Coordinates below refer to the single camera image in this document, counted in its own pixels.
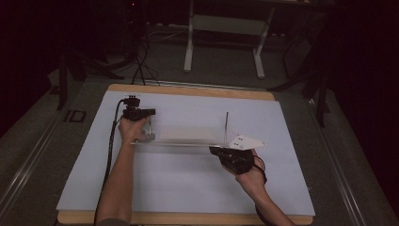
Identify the person's left hand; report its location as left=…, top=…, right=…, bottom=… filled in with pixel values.
left=118, top=115, right=152, bottom=147

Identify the person's right hand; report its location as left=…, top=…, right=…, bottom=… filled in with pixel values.
left=234, top=148, right=268, bottom=199

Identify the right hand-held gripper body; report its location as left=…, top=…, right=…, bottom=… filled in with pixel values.
left=217, top=134, right=268, bottom=176

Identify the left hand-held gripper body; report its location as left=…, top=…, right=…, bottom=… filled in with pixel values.
left=120, top=94, right=149, bottom=122

